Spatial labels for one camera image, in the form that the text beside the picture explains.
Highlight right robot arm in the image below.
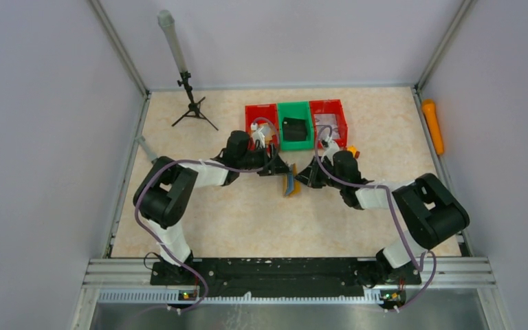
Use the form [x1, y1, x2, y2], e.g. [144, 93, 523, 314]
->
[296, 151, 470, 271]

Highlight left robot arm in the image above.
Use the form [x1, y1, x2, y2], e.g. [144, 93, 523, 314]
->
[133, 131, 291, 267]

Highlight gold card in red bin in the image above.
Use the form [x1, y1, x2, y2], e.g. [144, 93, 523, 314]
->
[262, 124, 276, 143]

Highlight black card in green bin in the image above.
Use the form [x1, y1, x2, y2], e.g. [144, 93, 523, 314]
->
[282, 117, 308, 142]

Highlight silver VIP cards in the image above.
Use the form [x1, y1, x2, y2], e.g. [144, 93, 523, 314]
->
[313, 113, 341, 140]

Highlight red bin with cards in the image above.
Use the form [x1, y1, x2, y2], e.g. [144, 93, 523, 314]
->
[309, 99, 349, 147]

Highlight yellow toy brick car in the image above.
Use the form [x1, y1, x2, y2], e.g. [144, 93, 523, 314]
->
[346, 146, 360, 159]

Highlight red bin left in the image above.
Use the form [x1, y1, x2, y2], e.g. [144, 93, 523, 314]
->
[245, 103, 280, 149]

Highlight green plastic bin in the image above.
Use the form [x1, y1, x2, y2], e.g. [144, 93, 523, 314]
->
[277, 101, 314, 151]

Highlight orange flashlight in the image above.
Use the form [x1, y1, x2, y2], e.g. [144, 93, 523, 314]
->
[421, 99, 445, 155]

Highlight black tripod with grey tube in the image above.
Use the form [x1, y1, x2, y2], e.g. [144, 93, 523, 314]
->
[157, 10, 219, 131]

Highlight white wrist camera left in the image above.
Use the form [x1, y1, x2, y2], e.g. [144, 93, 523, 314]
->
[250, 123, 270, 149]

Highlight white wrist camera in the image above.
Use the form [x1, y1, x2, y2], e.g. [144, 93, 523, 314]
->
[320, 136, 341, 162]
[250, 123, 270, 149]

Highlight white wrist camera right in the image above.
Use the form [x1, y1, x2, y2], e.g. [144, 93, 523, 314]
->
[320, 136, 341, 162]

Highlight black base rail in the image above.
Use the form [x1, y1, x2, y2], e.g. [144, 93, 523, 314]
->
[150, 257, 421, 298]

